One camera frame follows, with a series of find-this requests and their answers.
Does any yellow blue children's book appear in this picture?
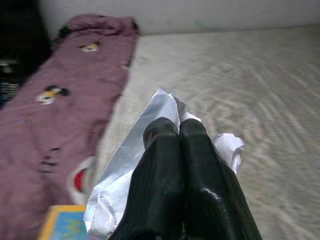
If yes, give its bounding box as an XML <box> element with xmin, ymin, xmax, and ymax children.
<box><xmin>37</xmin><ymin>204</ymin><xmax>89</xmax><ymax>240</ymax></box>

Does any white grey patterned mattress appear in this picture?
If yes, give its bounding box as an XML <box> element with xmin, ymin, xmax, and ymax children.
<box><xmin>82</xmin><ymin>24</ymin><xmax>320</xmax><ymax>240</ymax></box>

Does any purple Mickey print blanket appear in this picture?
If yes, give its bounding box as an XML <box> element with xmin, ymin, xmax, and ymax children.
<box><xmin>0</xmin><ymin>13</ymin><xmax>140</xmax><ymax>240</ymax></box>

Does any black bag with printed strap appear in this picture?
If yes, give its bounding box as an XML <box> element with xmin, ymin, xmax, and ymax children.
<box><xmin>0</xmin><ymin>0</ymin><xmax>51</xmax><ymax>108</ymax></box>

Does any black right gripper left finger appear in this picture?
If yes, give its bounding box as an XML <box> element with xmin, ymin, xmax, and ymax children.
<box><xmin>114</xmin><ymin>117</ymin><xmax>185</xmax><ymax>240</ymax></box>

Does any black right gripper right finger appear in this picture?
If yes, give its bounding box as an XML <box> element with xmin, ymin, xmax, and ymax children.
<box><xmin>179</xmin><ymin>118</ymin><xmax>263</xmax><ymax>240</ymax></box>

